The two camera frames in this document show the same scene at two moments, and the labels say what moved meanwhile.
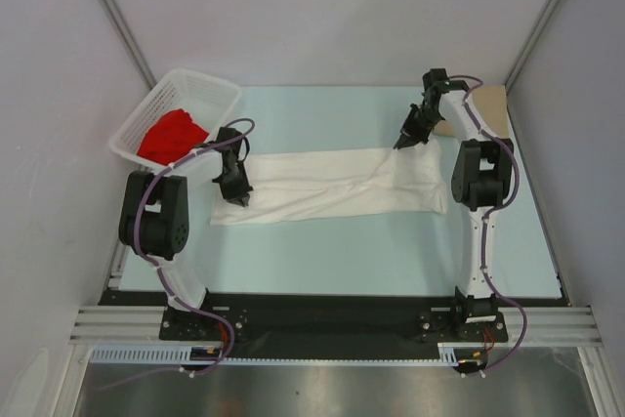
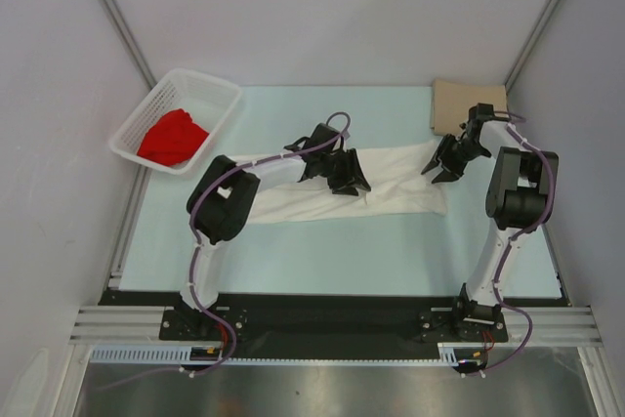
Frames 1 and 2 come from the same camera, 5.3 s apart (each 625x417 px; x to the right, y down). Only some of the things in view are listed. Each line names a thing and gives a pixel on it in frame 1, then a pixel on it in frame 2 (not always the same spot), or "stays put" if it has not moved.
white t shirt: [338, 184] stays put
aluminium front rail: [572, 325] stays put
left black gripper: [240, 191] to [344, 185]
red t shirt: [172, 136] stays put
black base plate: [245, 328] stays put
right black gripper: [410, 134] to [451, 170]
